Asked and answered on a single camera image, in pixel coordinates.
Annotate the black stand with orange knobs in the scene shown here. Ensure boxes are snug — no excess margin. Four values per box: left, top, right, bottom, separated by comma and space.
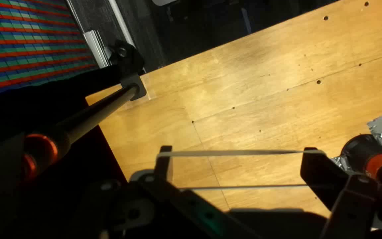
0, 39, 148, 190

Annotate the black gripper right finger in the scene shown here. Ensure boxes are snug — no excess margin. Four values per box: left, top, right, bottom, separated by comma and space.
300, 146, 350, 213

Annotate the ribbed white rail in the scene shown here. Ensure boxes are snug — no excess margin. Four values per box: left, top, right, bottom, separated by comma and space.
81, 28, 114, 69

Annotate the colourful striped pattern board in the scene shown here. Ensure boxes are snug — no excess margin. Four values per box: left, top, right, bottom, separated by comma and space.
0, 0, 101, 99

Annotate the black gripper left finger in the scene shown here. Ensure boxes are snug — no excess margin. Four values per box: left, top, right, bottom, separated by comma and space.
154, 145, 175, 184

